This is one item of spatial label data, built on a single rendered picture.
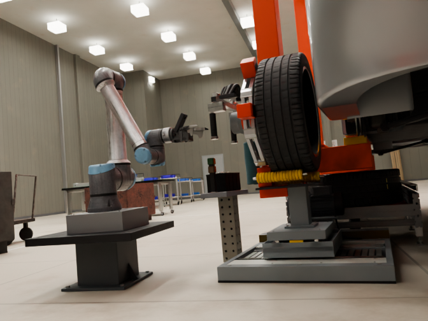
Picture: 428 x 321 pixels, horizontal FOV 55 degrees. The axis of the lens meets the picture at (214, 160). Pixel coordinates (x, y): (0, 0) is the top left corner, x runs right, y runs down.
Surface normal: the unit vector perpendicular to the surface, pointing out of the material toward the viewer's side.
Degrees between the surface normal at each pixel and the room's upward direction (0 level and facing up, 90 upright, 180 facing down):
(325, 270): 90
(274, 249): 90
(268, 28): 90
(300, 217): 90
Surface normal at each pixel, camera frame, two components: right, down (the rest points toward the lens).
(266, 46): -0.37, -0.03
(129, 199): 0.87, -0.11
